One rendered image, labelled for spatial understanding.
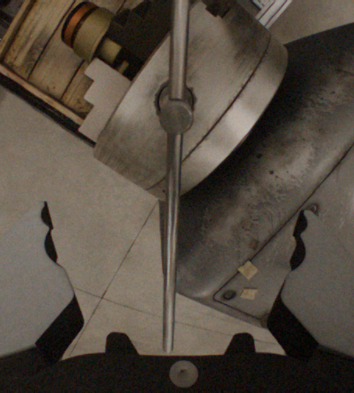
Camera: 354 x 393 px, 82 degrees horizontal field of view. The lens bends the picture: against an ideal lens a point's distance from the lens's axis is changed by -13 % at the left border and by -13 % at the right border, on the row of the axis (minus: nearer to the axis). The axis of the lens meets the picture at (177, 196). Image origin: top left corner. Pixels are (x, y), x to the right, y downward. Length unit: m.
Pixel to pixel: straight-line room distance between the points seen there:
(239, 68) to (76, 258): 1.86
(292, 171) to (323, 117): 0.07
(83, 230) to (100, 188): 0.37
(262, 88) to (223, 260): 0.20
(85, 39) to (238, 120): 0.24
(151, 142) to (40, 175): 1.51
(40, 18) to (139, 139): 0.49
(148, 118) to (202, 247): 0.16
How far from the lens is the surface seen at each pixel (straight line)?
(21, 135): 1.72
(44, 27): 0.67
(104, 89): 0.37
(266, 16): 1.44
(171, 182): 0.18
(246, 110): 0.25
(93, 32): 0.37
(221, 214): 0.29
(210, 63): 0.24
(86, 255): 1.93
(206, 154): 0.25
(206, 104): 0.24
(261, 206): 0.28
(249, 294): 0.35
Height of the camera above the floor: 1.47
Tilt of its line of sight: 66 degrees down
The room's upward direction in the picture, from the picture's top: 167 degrees clockwise
